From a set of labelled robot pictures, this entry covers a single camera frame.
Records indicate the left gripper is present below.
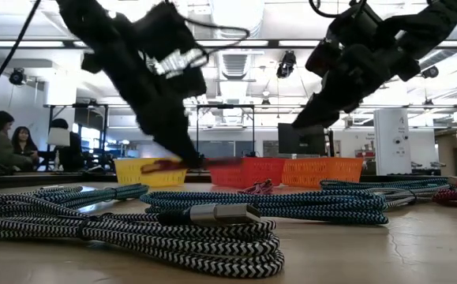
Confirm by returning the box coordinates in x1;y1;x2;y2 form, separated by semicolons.
81;50;208;168

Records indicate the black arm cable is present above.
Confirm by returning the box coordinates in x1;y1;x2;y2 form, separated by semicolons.
309;0;367;19
0;0;43;116

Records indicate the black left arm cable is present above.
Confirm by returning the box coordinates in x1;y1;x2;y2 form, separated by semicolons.
0;0;43;116

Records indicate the white pillar kiosk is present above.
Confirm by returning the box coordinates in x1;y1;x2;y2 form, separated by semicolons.
373;108;423;176

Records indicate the yellow plastic basket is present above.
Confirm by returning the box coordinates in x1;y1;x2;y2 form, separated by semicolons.
113;157;189;189

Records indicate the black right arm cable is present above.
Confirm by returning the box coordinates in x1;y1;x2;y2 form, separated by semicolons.
309;0;367;19

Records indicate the black metal rig frame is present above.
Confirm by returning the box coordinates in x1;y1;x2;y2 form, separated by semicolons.
195;103;257;159
43;103;110;171

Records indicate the red plastic basket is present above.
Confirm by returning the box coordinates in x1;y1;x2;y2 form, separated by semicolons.
206;156;288;189

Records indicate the black monitor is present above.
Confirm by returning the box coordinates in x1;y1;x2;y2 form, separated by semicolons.
277;122;327;156

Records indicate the black ceiling spotlight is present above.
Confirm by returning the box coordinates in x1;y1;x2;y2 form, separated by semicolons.
421;65;440;79
275;50;298;79
8;67;27;86

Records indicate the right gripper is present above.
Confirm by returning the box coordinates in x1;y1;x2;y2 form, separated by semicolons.
290;34;423;130

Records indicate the white table lamp shade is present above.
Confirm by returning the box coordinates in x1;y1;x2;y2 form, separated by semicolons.
47;127;72;148

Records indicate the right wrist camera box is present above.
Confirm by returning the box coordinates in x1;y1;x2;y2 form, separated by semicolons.
328;2;385;47

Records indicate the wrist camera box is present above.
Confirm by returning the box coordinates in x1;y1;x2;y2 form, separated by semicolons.
328;2;385;47
133;2;209;78

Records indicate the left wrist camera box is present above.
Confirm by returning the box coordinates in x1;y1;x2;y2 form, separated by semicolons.
133;2;209;78

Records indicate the orange plastic basket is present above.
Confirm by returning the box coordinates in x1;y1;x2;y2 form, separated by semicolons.
281;156;365;189

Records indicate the silver ventilation duct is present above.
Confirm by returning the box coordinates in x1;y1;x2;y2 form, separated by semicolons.
208;0;267;125

